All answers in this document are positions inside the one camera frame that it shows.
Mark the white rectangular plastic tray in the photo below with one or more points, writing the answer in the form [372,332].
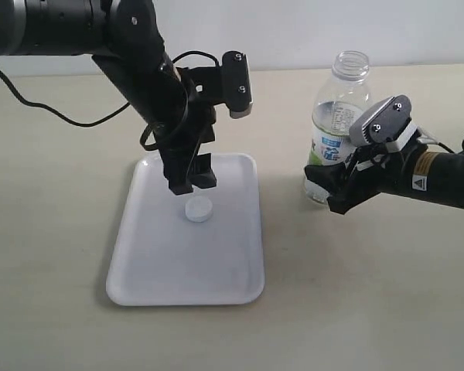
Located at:
[161,258]

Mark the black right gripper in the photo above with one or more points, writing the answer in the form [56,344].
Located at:
[367,174]

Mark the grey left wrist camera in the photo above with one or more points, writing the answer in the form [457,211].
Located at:
[236,84]

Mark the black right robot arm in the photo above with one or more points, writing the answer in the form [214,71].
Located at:
[414,173]

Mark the white bottle cap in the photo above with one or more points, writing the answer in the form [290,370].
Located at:
[198,209]

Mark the clear plastic drink bottle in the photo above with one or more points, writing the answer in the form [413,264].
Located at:
[339,103]

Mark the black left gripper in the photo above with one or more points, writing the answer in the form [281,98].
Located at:
[184,112]

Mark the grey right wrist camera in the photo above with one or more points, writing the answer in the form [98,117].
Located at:
[384,120]

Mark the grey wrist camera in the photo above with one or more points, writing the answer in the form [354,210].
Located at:
[236,84]
[384,120]

